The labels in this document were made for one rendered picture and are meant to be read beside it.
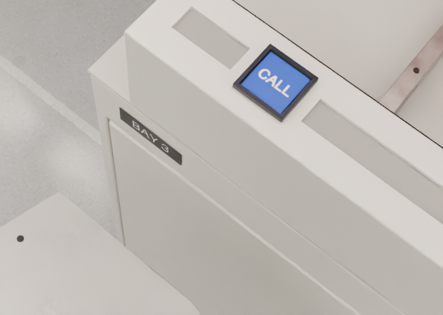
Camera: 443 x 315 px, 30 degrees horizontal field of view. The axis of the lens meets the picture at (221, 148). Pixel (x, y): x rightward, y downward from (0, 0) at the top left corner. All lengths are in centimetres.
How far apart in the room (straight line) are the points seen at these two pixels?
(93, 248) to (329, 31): 36
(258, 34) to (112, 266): 27
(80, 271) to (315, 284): 27
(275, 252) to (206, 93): 26
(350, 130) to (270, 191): 11
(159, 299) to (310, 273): 19
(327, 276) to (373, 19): 30
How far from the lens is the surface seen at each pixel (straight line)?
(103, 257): 83
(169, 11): 78
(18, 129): 181
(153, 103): 85
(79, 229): 84
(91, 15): 194
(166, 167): 96
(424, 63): 93
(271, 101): 74
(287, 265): 95
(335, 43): 95
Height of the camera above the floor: 161
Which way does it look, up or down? 65 degrees down
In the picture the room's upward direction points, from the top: 9 degrees clockwise
